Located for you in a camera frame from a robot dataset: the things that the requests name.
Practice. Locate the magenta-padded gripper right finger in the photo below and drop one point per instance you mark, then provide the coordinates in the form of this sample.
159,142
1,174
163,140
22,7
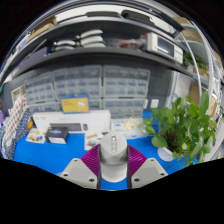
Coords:
150,173

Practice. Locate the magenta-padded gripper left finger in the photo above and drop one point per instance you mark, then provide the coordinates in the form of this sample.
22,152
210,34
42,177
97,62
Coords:
78,173

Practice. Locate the grey computer mouse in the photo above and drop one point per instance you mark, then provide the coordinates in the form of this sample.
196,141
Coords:
113,156

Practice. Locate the small black box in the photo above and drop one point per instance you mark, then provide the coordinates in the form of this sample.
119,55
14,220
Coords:
56,135

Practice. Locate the green plant in white pot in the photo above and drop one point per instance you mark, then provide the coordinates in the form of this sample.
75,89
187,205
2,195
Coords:
173,133

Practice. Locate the white and blue glove box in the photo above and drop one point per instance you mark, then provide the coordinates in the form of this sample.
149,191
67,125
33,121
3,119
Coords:
133,128

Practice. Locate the long white keyboard box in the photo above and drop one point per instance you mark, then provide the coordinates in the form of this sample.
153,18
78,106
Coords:
66,117

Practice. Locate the yellow card box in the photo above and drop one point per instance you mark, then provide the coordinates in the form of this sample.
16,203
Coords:
75,105

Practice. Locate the patterned checkered cloth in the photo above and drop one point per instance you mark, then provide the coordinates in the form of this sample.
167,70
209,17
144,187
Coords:
16,126

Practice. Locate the white mesh basket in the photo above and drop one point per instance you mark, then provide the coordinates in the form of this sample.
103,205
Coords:
18,93

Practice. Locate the dark shelf unit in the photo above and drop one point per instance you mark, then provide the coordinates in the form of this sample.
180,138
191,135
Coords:
100,51

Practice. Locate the white wall socket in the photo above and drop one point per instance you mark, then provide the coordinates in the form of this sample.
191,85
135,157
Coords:
154,103

